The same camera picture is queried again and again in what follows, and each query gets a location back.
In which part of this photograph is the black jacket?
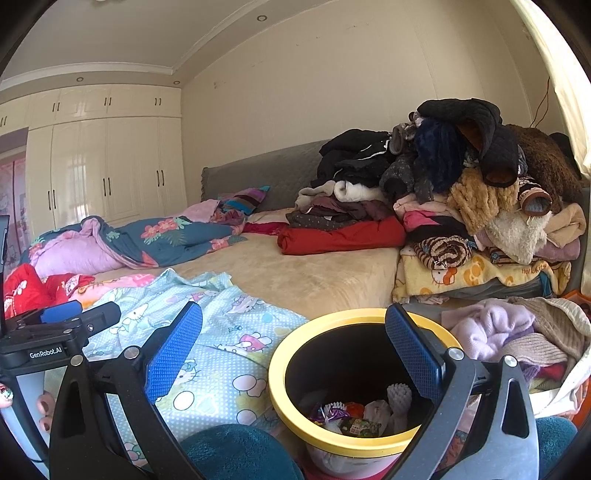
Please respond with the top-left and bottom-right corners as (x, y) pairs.
(311, 129), (393, 185)

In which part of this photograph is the cream curtain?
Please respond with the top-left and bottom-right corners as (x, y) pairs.
(512, 0), (591, 176)

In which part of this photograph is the light blue cartoon blanket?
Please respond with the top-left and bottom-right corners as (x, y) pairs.
(76, 270), (310, 467)

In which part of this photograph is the person's leg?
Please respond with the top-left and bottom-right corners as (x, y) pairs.
(536, 415), (579, 480)
(179, 424), (303, 480)

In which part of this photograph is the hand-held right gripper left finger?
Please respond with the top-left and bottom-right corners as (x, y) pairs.
(48, 300), (206, 480)

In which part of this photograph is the person's right leg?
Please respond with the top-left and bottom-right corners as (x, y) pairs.
(536, 415), (579, 480)

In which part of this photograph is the yellow-rimmed black trash bin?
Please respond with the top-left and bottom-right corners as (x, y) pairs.
(268, 308), (465, 479)

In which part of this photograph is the grey padded headboard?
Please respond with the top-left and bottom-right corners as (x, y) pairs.
(201, 140), (333, 214)

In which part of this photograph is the person's left leg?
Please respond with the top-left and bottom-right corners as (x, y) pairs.
(179, 424), (303, 480)

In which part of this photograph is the beige bedspread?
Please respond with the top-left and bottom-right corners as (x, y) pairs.
(152, 208), (400, 319)

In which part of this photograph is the dark dotted garment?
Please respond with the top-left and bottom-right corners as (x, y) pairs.
(286, 196), (393, 232)

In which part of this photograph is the black quilted coat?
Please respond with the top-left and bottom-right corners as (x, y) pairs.
(417, 98), (520, 188)

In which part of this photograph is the white wardrobe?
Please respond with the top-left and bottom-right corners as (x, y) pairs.
(0, 85), (188, 241)

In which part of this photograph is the bright pink garment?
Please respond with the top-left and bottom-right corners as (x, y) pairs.
(403, 210), (455, 234)

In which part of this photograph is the pale pink garment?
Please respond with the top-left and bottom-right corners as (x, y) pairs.
(393, 193), (455, 217)

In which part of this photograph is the navy fuzzy garment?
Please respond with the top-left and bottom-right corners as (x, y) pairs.
(413, 117), (467, 204)

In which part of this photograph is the brown striped plush garment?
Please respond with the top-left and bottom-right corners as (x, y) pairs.
(413, 235), (474, 271)

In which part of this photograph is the cream fleece garment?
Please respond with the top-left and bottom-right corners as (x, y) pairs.
(485, 208), (552, 265)

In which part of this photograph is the blue floral quilt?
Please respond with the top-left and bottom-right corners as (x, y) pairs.
(30, 215), (247, 278)

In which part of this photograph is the tan fuzzy garment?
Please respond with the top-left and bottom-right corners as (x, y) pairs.
(447, 167), (520, 236)

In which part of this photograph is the white laundry bag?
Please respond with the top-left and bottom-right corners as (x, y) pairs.
(529, 351), (591, 418)

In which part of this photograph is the lilac sweater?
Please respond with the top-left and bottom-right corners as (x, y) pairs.
(450, 298), (539, 363)

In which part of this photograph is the red folded cloth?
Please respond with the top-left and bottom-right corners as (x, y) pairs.
(277, 216), (407, 256)

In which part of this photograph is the yellow cartoon blanket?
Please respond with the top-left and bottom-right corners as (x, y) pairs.
(392, 244), (571, 303)

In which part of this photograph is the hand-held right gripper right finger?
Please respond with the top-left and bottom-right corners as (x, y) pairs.
(385, 302), (540, 480)

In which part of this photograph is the brown plush blanket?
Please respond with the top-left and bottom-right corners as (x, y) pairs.
(512, 124), (585, 217)

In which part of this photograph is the striped pillow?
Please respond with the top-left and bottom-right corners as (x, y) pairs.
(217, 186), (271, 215)

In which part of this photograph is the white printed foam net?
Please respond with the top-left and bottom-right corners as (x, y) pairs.
(385, 382), (413, 432)

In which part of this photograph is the white fleece garment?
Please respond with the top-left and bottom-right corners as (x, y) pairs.
(295, 180), (384, 208)

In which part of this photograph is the peach fleece garment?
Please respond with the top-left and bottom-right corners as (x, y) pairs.
(547, 203), (587, 247)

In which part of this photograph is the white plastic bag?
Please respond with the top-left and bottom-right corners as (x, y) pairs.
(364, 399), (393, 430)

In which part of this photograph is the red floral garment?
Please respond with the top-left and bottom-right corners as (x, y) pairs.
(4, 264), (95, 315)

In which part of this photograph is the striped garment with brown cuff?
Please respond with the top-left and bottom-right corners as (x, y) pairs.
(516, 182), (553, 217)

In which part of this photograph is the dark green snack packet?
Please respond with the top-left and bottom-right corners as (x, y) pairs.
(342, 418), (384, 439)

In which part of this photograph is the pink cartoon blanket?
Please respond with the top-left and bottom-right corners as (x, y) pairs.
(69, 272), (158, 298)

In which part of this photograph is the pink cartoon cabinet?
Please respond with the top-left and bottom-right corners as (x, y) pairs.
(0, 157), (33, 264)

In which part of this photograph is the grey speckled garment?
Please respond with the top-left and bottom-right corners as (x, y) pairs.
(379, 122), (421, 199)

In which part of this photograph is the beige knit cardigan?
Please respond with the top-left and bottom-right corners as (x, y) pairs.
(501, 296), (591, 367)

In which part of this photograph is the person's left hand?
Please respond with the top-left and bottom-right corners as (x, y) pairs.
(0, 382), (60, 433)

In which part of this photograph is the pale pink pillow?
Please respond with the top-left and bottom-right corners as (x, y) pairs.
(178, 198), (222, 223)

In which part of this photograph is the thin dark cable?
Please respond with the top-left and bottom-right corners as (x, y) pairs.
(531, 76), (552, 127)

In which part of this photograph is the black garment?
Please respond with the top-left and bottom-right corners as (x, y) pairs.
(406, 219), (469, 245)

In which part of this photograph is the grey folded blanket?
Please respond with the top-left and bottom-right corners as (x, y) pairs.
(438, 274), (557, 301)

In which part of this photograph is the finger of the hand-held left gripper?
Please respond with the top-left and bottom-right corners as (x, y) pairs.
(69, 302), (122, 342)
(7, 300), (83, 329)

